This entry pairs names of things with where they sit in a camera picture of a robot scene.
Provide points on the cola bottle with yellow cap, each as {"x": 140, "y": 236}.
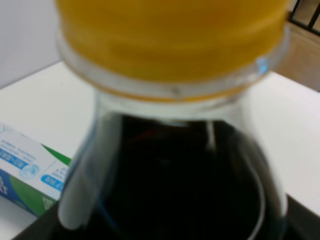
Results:
{"x": 172, "y": 153}

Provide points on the blue green toothpaste box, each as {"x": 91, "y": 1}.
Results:
{"x": 32, "y": 175}

